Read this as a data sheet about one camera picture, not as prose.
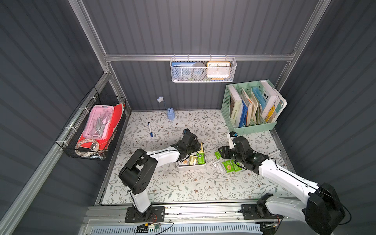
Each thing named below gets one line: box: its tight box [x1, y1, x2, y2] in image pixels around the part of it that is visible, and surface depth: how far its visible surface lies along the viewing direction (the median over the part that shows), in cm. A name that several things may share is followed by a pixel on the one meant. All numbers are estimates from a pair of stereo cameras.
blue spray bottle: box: [156, 95, 176, 121], surface depth 111 cm
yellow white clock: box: [206, 61, 232, 79], surface depth 90 cm
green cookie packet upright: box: [196, 152, 206, 165], surface depth 91 cm
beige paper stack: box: [240, 87, 259, 126], surface depth 98 cm
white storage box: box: [175, 140, 207, 171], surface depth 91 cm
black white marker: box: [267, 149, 282, 157], surface depth 98 cm
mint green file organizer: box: [221, 79, 278, 136], surface depth 101 cm
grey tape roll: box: [191, 62, 207, 81], surface depth 89 cm
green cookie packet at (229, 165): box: [221, 159, 235, 173], surface depth 91 cm
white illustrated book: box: [260, 80, 288, 123], surface depth 98 cm
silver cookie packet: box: [211, 160, 225, 172], surface depth 91 cm
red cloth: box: [76, 103, 125, 151], surface depth 71 cm
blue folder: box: [238, 99, 248, 128], surface depth 97 cm
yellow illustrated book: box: [264, 100, 277, 123], surface depth 102 cm
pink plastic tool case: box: [82, 104, 115, 141], surface depth 74 cm
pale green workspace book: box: [228, 85, 243, 126], surface depth 98 cm
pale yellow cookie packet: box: [188, 155, 199, 166], surface depth 91 cm
